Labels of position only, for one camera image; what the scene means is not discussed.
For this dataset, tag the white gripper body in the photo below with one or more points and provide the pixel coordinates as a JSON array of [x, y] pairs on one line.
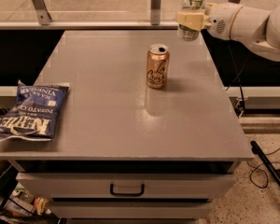
[[220, 20]]

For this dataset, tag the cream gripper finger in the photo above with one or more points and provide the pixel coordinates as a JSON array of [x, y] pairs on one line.
[[193, 20]]

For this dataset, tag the white green 7up can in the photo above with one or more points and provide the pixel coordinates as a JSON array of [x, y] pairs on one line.
[[190, 6]]

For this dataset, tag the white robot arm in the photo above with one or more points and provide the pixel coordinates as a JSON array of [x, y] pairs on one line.
[[257, 29]]

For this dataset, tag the orange LaCroix can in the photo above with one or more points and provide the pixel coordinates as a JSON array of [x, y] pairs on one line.
[[158, 57]]

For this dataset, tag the blue potato chip bag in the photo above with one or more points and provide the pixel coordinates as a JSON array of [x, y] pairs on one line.
[[34, 116]]

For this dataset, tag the grey drawer cabinet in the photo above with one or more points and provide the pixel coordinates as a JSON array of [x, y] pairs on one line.
[[182, 141]]

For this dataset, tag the black metal stand leg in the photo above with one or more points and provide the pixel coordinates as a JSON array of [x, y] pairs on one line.
[[257, 150]]

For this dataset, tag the clutter under table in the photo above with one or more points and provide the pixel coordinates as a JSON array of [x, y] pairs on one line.
[[22, 207]]

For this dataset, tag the middle metal window bracket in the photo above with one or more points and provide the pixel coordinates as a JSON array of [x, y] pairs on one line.
[[155, 12]]

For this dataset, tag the left metal window bracket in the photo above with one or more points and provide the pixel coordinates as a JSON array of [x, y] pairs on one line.
[[42, 14]]

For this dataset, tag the black drawer handle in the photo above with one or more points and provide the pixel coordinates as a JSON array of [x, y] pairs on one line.
[[118, 191]]

